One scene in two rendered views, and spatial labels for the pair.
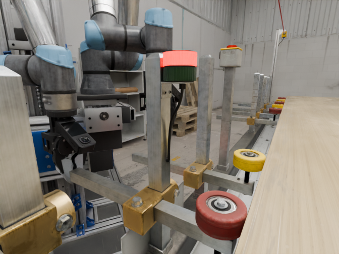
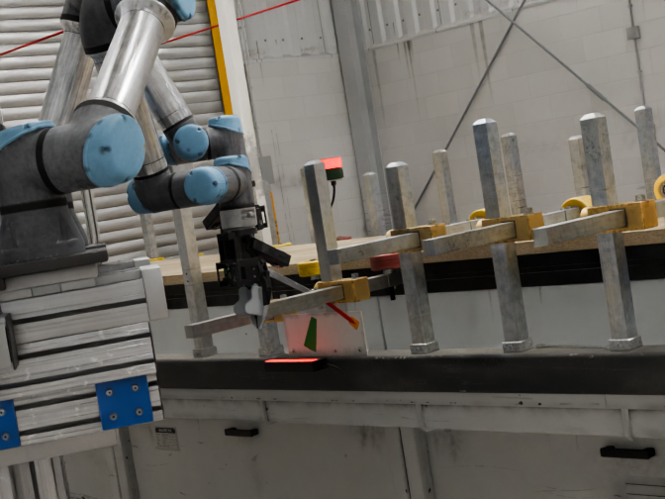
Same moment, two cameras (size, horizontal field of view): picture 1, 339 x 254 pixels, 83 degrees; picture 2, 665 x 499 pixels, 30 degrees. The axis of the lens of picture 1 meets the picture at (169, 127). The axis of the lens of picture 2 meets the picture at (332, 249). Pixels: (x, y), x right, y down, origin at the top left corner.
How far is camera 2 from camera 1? 2.78 m
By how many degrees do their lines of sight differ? 76
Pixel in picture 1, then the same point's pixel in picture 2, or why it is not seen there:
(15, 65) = (232, 176)
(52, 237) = not seen: hidden behind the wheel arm
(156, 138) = (331, 229)
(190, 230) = (382, 282)
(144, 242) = (345, 339)
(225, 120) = (196, 267)
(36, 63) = (242, 174)
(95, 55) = not seen: hidden behind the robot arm
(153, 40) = (241, 149)
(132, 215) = (361, 284)
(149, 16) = (234, 124)
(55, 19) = not seen: outside the picture
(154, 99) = (325, 195)
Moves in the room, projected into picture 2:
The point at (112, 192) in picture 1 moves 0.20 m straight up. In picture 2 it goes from (321, 293) to (307, 203)
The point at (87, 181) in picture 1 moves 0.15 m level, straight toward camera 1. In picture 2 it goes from (292, 300) to (358, 288)
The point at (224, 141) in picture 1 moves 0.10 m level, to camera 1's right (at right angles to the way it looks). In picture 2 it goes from (202, 304) to (214, 299)
